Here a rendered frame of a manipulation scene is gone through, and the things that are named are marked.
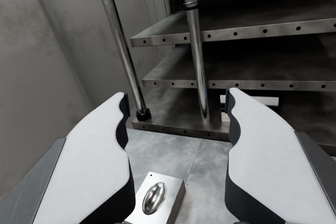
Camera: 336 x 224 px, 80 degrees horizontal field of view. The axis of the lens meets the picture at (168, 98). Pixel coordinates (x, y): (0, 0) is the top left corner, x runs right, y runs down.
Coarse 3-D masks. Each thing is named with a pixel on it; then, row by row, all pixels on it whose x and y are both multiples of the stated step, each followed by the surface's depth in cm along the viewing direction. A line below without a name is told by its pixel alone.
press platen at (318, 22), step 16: (256, 0) 134; (272, 0) 122; (288, 0) 113; (304, 0) 105; (320, 0) 98; (176, 16) 141; (208, 16) 118; (224, 16) 110; (240, 16) 102; (256, 16) 95; (272, 16) 90; (288, 16) 84; (304, 16) 80; (320, 16) 76; (144, 32) 115; (160, 32) 107; (176, 32) 99; (208, 32) 91; (224, 32) 88; (240, 32) 86; (256, 32) 83; (272, 32) 81; (288, 32) 79; (304, 32) 77; (320, 32) 75
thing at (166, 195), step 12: (144, 180) 79; (156, 180) 78; (168, 180) 77; (180, 180) 76; (144, 192) 74; (156, 192) 76; (168, 192) 72; (180, 192) 74; (144, 204) 71; (156, 204) 72; (168, 204) 68; (180, 204) 75; (132, 216) 67; (144, 216) 67; (156, 216) 66; (168, 216) 65
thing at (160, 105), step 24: (168, 96) 150; (192, 96) 143; (216, 96) 137; (288, 96) 121; (312, 96) 117; (168, 120) 124; (192, 120) 119; (216, 120) 115; (288, 120) 104; (312, 120) 101
